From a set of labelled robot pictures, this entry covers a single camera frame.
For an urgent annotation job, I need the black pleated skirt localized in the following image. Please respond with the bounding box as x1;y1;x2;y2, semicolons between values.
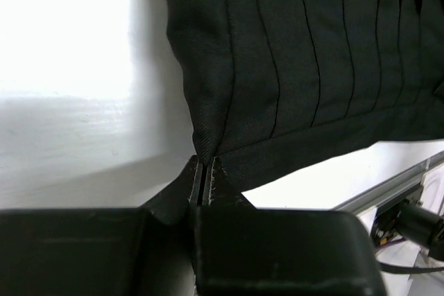
166;0;443;191

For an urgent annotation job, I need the aluminium table rail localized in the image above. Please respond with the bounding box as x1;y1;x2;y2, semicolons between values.
333;151;443;215

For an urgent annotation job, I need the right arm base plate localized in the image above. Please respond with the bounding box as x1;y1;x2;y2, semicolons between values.
370;183;443;261

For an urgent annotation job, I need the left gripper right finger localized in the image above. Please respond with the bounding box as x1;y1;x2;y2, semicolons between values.
194;158;386;295

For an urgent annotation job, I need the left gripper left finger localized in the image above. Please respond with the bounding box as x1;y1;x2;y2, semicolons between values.
1;157;202;295

